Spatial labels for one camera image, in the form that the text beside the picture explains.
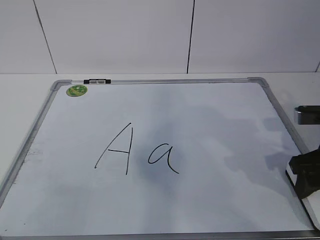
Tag black marker clip on frame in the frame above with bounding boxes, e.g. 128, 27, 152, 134
83, 78, 112, 85

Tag round green magnet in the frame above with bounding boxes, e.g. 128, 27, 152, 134
66, 85, 88, 97

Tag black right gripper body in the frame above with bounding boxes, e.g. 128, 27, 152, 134
288, 148, 320, 199

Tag white whiteboard eraser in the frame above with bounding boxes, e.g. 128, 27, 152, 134
285, 164, 320, 231

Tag whiteboard with aluminium frame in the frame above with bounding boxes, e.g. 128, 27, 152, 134
0, 77, 320, 240

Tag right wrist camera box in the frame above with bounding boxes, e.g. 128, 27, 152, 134
294, 105, 320, 125

